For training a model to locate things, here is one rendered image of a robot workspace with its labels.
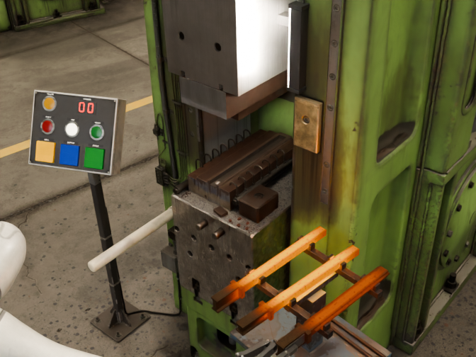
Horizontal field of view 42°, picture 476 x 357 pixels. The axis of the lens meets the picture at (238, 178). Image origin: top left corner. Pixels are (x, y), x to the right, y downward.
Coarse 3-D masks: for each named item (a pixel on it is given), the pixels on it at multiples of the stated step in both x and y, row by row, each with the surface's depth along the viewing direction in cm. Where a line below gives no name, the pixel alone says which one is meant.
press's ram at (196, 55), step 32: (192, 0) 182; (224, 0) 174; (256, 0) 178; (288, 0) 190; (192, 32) 188; (224, 32) 179; (256, 32) 183; (288, 32) 196; (192, 64) 194; (224, 64) 185; (256, 64) 189
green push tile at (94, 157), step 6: (90, 150) 228; (96, 150) 227; (102, 150) 227; (90, 156) 228; (96, 156) 227; (102, 156) 227; (84, 162) 229; (90, 162) 228; (96, 162) 228; (102, 162) 227; (96, 168) 228; (102, 168) 227
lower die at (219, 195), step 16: (240, 144) 239; (256, 144) 237; (288, 144) 236; (224, 160) 228; (256, 160) 226; (272, 160) 227; (192, 176) 222; (208, 176) 220; (256, 176) 221; (208, 192) 219; (224, 192) 213; (240, 192) 216
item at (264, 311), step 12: (348, 252) 184; (324, 264) 180; (336, 264) 180; (312, 276) 176; (324, 276) 178; (288, 288) 172; (300, 288) 172; (276, 300) 169; (288, 300) 170; (252, 312) 165; (264, 312) 165; (240, 324) 161; (252, 324) 164
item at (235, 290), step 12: (300, 240) 189; (312, 240) 190; (288, 252) 185; (300, 252) 188; (264, 264) 181; (276, 264) 181; (252, 276) 177; (228, 288) 171; (240, 288) 172; (216, 300) 168; (228, 300) 172
